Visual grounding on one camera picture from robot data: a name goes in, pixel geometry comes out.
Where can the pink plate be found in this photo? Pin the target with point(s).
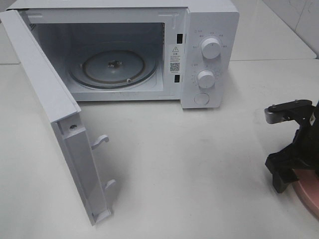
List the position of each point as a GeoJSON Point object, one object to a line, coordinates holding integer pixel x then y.
{"type": "Point", "coordinates": [307, 189]}

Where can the white microwave knob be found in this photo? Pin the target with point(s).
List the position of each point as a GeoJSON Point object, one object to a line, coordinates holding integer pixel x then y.
{"type": "Point", "coordinates": [210, 47]}
{"type": "Point", "coordinates": [205, 79]}

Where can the white lower microwave knob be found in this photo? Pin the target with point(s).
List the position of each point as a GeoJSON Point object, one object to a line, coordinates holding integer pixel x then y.
{"type": "Point", "coordinates": [205, 79]}

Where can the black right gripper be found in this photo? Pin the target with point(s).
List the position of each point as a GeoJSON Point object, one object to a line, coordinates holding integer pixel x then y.
{"type": "Point", "coordinates": [304, 155]}

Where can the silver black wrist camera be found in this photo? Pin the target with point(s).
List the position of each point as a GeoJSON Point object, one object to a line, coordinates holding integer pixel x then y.
{"type": "Point", "coordinates": [297, 110]}

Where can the white round door button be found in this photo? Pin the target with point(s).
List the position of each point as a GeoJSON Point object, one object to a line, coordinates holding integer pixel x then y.
{"type": "Point", "coordinates": [201, 99]}

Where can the white warning label sticker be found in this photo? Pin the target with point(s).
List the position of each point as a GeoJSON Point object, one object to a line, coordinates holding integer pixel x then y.
{"type": "Point", "coordinates": [174, 58]}

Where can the white microwave oven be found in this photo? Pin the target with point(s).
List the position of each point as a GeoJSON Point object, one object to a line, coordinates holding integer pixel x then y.
{"type": "Point", "coordinates": [66, 28]}

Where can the white upper microwave knob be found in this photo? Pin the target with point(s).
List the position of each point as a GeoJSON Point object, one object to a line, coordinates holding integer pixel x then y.
{"type": "Point", "coordinates": [210, 47]}

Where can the white microwave door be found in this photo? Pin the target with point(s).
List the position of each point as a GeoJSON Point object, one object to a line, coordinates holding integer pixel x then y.
{"type": "Point", "coordinates": [63, 112]}

